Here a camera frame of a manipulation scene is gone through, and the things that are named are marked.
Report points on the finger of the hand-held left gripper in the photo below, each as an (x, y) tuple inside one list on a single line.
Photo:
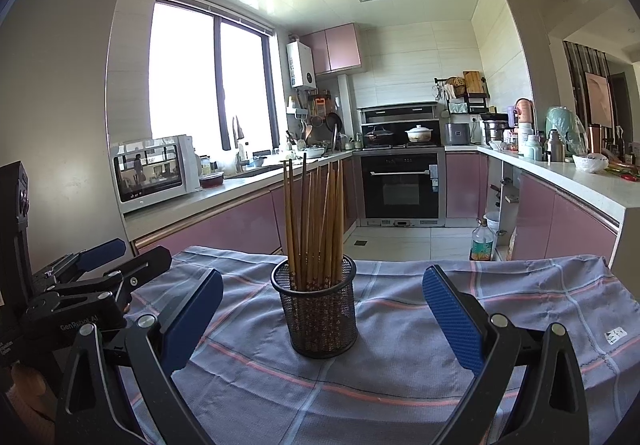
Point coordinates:
[(102, 252), (147, 262)]

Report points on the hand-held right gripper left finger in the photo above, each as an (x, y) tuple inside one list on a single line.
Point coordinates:
[(192, 320)]

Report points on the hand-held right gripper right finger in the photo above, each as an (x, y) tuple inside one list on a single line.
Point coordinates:
[(450, 320)]

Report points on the black mesh utensil holder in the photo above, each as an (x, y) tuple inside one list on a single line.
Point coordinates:
[(325, 330)]

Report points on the bunch of wooden chopsticks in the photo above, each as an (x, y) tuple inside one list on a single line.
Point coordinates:
[(312, 225)]

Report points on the hanging kitchen utensils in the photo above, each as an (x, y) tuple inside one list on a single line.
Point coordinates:
[(317, 120)]

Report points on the person's left hand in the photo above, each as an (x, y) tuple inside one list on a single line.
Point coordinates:
[(32, 392)]

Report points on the blue plaid tablecloth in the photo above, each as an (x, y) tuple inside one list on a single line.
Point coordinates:
[(400, 375)]

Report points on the plastic oil bottle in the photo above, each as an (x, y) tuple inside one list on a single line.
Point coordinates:
[(482, 245)]

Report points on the white countertop oven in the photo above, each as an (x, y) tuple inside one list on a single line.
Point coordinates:
[(150, 172)]

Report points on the pink base cabinet run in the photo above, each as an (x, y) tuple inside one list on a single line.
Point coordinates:
[(235, 220), (550, 215)]

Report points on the red bowl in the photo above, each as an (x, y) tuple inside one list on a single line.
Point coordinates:
[(211, 180)]

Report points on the black built-in oven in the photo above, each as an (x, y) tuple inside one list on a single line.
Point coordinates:
[(400, 185)]

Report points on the grey refrigerator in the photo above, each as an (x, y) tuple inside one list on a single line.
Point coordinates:
[(65, 100)]

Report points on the steel sink faucet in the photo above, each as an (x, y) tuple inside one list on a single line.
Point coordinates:
[(237, 150)]

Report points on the grey rice cooker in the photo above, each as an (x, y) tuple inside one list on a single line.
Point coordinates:
[(458, 135)]

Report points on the white casserole pot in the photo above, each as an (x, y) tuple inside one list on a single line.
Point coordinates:
[(418, 135)]

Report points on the steel steamer pot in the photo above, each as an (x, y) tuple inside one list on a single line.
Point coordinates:
[(494, 132)]

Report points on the kitchen window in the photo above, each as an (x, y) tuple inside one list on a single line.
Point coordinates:
[(185, 70)]

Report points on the black wok with lid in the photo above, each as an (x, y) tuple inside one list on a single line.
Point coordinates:
[(379, 136)]

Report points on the white dish of food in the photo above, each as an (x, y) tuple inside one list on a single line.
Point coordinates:
[(314, 152)]

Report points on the steel thermos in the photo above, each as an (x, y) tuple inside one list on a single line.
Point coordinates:
[(554, 147)]

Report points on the white bowl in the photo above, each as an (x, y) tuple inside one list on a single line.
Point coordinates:
[(590, 164)]

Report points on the steel range hood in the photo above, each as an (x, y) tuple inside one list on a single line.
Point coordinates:
[(397, 112)]

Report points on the pink kettle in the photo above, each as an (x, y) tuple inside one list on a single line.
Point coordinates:
[(524, 112)]

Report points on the green covered appliance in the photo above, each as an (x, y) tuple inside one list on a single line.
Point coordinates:
[(567, 127)]

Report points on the framed picture board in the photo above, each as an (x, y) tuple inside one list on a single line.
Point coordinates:
[(599, 100)]

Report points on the black wall rack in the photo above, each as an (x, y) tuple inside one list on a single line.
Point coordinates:
[(462, 92)]

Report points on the white wall water heater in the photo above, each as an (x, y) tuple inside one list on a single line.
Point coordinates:
[(301, 64)]

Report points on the pink wall cabinets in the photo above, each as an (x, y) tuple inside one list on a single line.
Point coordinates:
[(335, 47)]

